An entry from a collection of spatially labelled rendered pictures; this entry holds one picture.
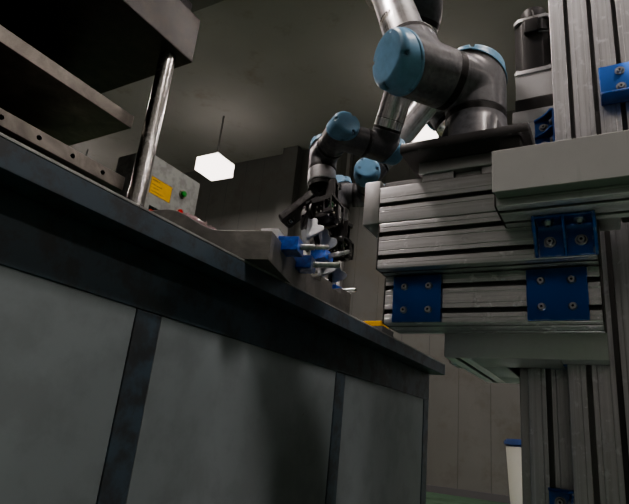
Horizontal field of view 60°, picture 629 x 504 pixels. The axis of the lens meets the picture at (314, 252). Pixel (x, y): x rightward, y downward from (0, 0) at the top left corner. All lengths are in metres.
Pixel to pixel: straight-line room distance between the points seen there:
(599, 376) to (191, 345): 0.69
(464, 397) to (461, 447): 0.60
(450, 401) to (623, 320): 6.38
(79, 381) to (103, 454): 0.11
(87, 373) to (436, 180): 0.65
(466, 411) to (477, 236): 6.45
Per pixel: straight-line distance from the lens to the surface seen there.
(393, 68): 1.05
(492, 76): 1.13
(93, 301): 0.80
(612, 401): 1.06
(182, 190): 2.24
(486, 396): 7.30
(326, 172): 1.42
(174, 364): 0.90
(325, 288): 1.34
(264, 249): 0.95
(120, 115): 2.07
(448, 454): 7.38
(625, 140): 0.85
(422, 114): 1.67
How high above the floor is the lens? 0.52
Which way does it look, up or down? 19 degrees up
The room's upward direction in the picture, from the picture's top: 6 degrees clockwise
